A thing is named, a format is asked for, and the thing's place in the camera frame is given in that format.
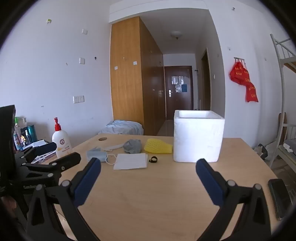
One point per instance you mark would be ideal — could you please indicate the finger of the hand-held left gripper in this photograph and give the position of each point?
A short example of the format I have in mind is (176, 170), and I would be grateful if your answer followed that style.
(67, 160)
(45, 148)

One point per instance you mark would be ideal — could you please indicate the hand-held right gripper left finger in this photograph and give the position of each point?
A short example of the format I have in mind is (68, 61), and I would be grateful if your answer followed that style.
(87, 183)

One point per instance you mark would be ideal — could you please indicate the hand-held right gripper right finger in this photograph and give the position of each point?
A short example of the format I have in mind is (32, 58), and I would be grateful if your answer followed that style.
(209, 183)

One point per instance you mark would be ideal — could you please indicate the blue face mask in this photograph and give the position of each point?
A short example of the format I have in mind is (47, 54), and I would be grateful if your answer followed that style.
(96, 154)

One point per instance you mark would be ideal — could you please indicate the white foam box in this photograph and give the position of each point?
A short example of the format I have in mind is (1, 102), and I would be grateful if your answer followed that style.
(198, 139)

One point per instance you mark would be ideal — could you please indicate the white foam strip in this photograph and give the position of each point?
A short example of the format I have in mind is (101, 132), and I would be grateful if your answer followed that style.
(115, 146)

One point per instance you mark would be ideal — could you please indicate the white paper napkin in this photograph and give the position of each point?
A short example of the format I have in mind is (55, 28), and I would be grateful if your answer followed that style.
(131, 161)

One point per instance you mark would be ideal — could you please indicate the grey cloth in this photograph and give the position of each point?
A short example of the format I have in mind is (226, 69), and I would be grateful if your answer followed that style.
(132, 146)

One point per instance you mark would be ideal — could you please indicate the yellow foam fruit net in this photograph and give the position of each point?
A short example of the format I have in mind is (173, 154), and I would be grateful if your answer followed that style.
(157, 146)

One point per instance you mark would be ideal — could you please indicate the stack of white papers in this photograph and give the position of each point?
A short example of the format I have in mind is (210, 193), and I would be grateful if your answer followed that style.
(38, 143)

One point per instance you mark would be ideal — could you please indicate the white lotion pump bottle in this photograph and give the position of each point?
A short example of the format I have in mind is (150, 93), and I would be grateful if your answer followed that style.
(60, 142)

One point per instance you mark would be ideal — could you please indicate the teal canister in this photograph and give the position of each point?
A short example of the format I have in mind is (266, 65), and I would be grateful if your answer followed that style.
(30, 133)

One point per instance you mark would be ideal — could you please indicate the small yellow flower figure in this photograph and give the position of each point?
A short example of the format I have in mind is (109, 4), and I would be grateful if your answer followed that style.
(22, 139)

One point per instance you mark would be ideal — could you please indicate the green cap spray bottle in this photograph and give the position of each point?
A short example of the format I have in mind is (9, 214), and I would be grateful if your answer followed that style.
(17, 136)

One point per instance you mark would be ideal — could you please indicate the light blue bed sheet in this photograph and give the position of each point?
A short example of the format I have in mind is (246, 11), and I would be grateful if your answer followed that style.
(123, 127)

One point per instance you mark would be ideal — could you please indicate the black smartphone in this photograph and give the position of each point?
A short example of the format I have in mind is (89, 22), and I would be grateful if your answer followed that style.
(279, 199)

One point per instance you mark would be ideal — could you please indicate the dark brown entrance door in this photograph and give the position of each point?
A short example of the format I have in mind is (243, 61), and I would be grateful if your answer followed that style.
(178, 102)

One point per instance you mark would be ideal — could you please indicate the blue paper notice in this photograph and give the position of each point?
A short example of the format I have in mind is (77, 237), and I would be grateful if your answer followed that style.
(183, 88)

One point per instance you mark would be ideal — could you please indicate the wooden wardrobe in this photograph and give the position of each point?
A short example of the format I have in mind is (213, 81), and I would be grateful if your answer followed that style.
(126, 81)

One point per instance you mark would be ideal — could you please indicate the brown side door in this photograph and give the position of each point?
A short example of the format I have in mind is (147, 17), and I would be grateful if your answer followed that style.
(205, 83)

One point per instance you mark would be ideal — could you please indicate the red printed bag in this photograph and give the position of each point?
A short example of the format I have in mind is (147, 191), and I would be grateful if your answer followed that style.
(252, 92)
(239, 74)

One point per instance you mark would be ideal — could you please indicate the clear plastic sheet notice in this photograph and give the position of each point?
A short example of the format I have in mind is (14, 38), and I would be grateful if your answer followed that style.
(176, 80)

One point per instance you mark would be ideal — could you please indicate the white double wall outlet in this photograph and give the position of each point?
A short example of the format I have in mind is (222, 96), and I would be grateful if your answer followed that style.
(78, 99)

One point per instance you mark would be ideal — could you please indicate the white wall switch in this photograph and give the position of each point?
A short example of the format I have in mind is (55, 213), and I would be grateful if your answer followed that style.
(84, 31)
(81, 60)

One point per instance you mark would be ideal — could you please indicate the metal wall hook rack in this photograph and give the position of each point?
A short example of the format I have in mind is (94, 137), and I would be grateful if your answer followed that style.
(239, 59)

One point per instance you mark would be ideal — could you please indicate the white metal bunk bed frame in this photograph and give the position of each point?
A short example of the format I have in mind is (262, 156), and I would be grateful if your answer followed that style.
(281, 69)

